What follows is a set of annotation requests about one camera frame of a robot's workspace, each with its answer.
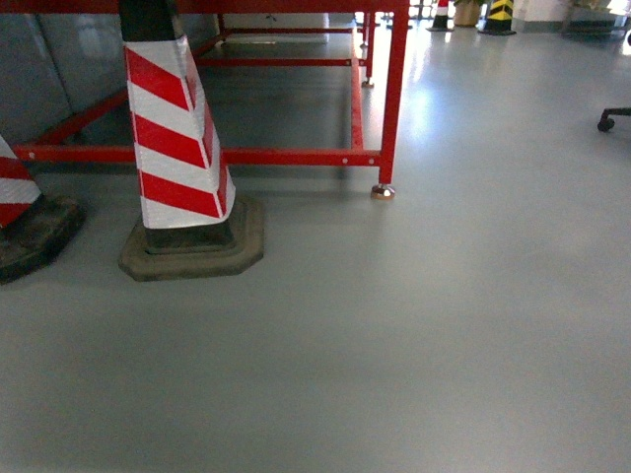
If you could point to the yellow black traffic cone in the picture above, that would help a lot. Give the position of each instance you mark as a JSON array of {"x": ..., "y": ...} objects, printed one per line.
[{"x": 499, "y": 18}]

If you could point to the far red white cone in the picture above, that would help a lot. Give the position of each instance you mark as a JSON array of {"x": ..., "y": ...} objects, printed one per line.
[{"x": 441, "y": 20}]

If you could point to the black office chair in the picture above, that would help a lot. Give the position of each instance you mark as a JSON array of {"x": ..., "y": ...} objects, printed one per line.
[{"x": 606, "y": 121}]

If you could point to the red white traffic cone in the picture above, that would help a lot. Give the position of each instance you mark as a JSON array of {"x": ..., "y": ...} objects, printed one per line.
[{"x": 193, "y": 223}]

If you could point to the red metal table frame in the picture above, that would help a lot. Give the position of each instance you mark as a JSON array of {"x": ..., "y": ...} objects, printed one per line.
[{"x": 50, "y": 147}]

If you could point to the green potted plant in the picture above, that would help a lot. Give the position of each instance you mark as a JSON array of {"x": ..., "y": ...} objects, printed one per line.
[{"x": 467, "y": 13}]

